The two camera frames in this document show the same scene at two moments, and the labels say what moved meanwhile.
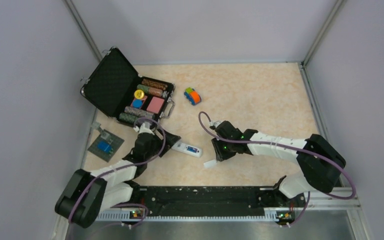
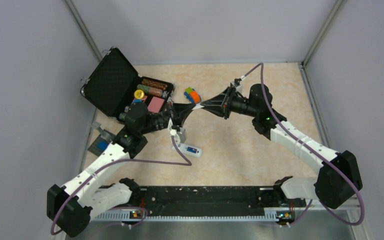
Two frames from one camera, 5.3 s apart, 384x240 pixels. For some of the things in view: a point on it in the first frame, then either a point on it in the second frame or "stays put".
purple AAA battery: (192, 149) stays put
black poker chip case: (117, 87) stays put
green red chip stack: (147, 89) stays put
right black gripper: (221, 155) → (219, 104)
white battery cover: (211, 164) → (198, 106)
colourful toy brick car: (193, 97) stays put
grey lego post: (103, 134) stays put
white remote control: (194, 151) stays put
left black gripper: (171, 139) → (179, 111)
